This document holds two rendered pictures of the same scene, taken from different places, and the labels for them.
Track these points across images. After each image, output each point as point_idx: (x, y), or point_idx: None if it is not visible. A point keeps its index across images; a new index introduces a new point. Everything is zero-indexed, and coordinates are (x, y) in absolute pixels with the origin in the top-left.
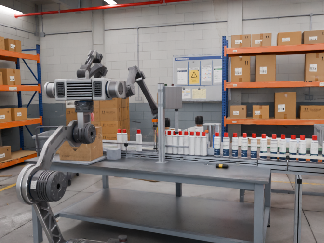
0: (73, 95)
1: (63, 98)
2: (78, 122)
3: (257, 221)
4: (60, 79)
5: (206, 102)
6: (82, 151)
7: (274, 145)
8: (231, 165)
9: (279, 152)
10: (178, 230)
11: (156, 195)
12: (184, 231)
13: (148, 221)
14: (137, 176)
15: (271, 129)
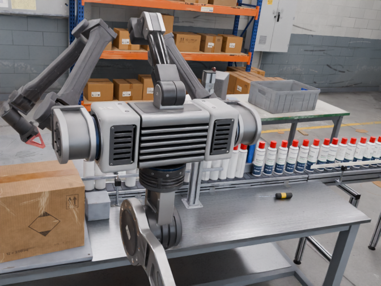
0: (157, 155)
1: (129, 165)
2: (161, 213)
3: (343, 262)
4: (124, 118)
5: (33, 16)
6: (64, 231)
7: (326, 153)
8: (280, 186)
9: (327, 160)
10: (196, 285)
11: None
12: (206, 284)
13: (138, 284)
14: (192, 251)
15: (128, 59)
